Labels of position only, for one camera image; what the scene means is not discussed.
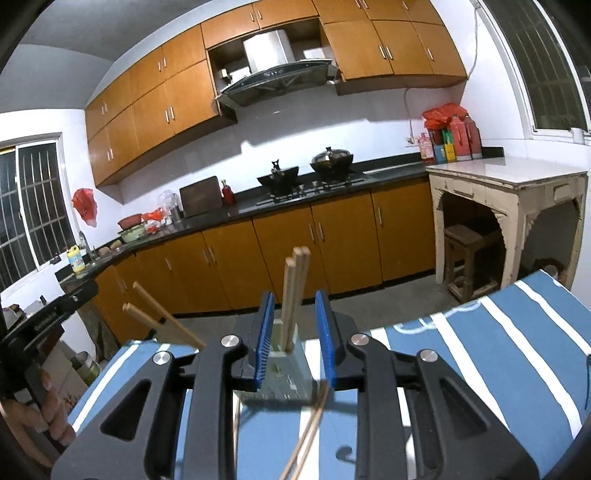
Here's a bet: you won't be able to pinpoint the dark wooden cutting board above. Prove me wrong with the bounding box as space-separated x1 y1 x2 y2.
179 176 223 218

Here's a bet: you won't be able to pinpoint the black wok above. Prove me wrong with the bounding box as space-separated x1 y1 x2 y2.
257 158 300 195

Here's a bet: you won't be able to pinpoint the worn white side table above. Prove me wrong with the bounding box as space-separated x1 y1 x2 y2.
426 156 589 289

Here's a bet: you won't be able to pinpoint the green perforated utensil holder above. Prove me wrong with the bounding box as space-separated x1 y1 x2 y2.
233 318 319 409

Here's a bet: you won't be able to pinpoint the person's left hand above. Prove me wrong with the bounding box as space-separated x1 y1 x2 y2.
0 371 78 469

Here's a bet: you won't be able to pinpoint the green glass jar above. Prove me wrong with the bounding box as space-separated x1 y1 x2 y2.
71 352 101 387

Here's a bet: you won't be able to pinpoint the hanging red plastic bag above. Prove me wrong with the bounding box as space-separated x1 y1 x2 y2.
71 188 99 228

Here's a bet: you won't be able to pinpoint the black kitchen countertop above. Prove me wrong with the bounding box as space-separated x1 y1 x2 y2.
54 147 504 282

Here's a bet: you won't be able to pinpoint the white wall cable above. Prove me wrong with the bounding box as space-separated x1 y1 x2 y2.
466 0 482 81

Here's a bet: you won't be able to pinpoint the blue white striped tablecloth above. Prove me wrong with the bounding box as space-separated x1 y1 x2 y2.
69 270 591 480

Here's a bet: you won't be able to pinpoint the red bag over bottles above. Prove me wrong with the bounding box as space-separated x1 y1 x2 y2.
422 103 468 130

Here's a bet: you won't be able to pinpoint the wooden stool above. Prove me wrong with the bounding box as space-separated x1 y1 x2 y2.
443 224 502 303

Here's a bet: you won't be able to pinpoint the yellow detergent bottle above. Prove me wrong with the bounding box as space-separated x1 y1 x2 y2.
66 244 86 274

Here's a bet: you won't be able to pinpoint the dark pot with lid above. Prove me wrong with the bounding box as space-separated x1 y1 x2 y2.
310 147 354 182

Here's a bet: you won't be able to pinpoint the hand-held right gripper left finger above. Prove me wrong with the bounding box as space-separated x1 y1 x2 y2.
51 291 276 480

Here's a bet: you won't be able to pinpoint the wooden wall cabinets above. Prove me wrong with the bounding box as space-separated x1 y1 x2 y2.
84 0 468 188

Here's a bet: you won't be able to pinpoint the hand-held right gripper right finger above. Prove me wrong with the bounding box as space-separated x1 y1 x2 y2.
315 290 541 480

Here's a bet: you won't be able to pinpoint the white wall pipe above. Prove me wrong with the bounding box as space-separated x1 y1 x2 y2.
405 88 416 144

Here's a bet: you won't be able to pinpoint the clear plastic bag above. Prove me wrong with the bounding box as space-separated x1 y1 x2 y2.
158 190 181 222

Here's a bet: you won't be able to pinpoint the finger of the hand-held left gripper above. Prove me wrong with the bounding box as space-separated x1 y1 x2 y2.
53 279 100 319

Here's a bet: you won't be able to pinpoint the large barred window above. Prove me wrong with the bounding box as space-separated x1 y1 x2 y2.
480 0 591 139

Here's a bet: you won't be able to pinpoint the large red oil bottle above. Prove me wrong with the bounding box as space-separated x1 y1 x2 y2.
445 115 472 161
463 115 483 159

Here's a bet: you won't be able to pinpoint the black gas stove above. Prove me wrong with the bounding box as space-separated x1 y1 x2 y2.
256 173 368 204

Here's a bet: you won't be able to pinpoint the wooden base cabinets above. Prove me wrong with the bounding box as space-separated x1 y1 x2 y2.
60 178 435 342

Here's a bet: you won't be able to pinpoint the steel range hood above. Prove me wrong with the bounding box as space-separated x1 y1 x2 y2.
215 28 342 109

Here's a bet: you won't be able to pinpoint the barred sliding window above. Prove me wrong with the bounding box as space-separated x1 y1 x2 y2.
0 134 75 289

